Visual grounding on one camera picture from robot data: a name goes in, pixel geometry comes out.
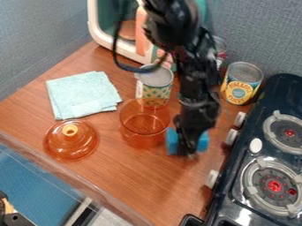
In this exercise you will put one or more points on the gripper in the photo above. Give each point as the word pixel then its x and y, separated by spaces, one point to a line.
pixel 196 114

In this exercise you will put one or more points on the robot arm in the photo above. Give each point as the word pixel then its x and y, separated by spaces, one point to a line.
pixel 177 23

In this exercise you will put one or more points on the orange pot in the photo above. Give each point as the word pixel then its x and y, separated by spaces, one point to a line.
pixel 143 126

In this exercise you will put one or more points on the green patterned can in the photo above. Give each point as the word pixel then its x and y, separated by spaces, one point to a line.
pixel 157 85

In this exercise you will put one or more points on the yellow can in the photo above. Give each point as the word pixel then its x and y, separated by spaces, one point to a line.
pixel 240 85

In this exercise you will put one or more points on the toy stove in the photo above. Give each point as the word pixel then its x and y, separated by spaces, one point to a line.
pixel 271 164

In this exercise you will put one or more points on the orange lid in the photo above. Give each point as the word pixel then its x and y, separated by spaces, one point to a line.
pixel 71 142

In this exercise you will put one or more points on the light blue cloth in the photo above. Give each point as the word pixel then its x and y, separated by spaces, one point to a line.
pixel 80 94

